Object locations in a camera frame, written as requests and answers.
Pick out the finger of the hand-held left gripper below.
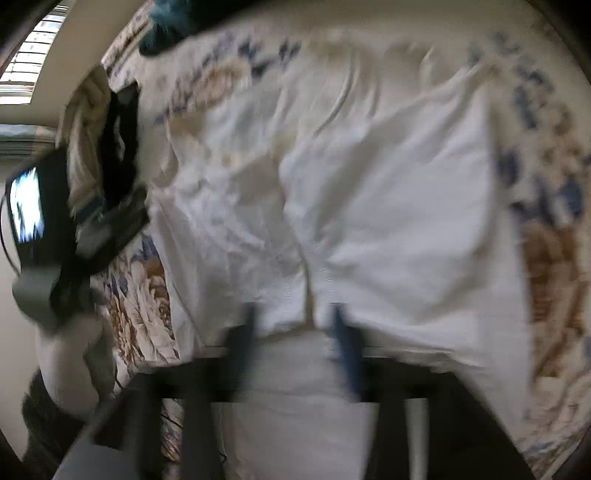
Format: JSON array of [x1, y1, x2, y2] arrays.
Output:
[[73, 184, 151, 274]]

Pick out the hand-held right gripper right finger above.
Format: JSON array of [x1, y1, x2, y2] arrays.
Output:
[[329, 302, 536, 480]]

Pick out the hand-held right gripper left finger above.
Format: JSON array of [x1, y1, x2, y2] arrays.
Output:
[[55, 302, 259, 480]]

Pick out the white shorts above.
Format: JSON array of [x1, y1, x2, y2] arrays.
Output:
[[148, 41, 532, 480]]

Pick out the beige cloth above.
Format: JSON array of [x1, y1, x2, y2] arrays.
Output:
[[57, 65, 112, 219]]

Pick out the black cloth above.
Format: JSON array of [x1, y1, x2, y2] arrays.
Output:
[[99, 82, 142, 205]]

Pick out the window with bars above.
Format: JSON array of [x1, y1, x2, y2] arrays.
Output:
[[0, 13, 62, 108]]

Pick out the teal cloth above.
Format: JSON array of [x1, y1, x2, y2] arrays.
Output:
[[139, 0, 219, 57]]

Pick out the floral bedsheet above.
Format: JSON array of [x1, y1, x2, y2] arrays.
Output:
[[90, 0, 591, 467]]

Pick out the grey ribbed wall fixture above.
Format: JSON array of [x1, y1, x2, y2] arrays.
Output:
[[0, 126, 59, 161]]

